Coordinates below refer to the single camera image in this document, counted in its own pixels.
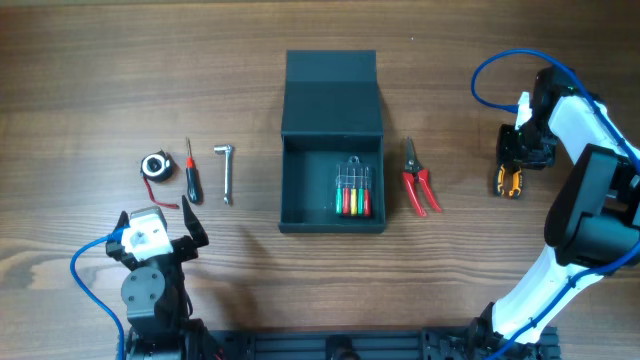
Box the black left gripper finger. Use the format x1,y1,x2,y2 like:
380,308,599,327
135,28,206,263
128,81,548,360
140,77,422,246
115,211,129,242
181,195,209,247

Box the orange black needle-nose pliers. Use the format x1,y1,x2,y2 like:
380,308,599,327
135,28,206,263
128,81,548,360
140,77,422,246
493,164,523,199

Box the silver L-shaped socket wrench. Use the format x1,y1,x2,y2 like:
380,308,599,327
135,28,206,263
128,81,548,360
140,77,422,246
213,144,234,206

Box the red handled snips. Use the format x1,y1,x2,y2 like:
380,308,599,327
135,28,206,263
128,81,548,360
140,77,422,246
402,136,443,218

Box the clear plastic screwdriver case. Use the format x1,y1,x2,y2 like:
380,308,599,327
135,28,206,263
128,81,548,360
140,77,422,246
334,156,373,218

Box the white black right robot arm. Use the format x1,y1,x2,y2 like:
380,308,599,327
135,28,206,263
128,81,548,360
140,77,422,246
467,66,639,358

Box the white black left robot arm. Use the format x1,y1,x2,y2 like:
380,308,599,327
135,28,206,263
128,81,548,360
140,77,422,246
105,198,225,359

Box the black red screwdriver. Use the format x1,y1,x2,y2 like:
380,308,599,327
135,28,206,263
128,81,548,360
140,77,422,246
185,137,204,204

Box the green mini screwdriver left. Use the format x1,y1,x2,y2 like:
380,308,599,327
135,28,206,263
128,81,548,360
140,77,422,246
335,165,343,215

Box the red mini screwdriver left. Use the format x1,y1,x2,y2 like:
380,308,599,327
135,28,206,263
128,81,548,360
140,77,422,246
342,168,351,215

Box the red mini screwdriver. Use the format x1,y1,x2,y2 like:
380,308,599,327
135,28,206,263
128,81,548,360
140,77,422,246
342,168,351,215
363,166,371,217

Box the black open box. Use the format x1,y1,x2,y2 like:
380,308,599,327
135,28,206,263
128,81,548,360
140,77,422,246
279,50,386,233

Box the yellow mini screwdriver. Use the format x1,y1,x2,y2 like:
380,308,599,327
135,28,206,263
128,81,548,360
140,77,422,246
350,168,358,216

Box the red mini screwdriver right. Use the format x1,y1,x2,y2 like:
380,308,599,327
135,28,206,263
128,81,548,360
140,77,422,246
363,166,371,217

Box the black tape measure red strap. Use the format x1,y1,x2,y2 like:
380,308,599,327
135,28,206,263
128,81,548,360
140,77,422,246
139,148,181,211

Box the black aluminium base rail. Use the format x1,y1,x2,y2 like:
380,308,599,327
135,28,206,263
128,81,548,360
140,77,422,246
115,325,561,360

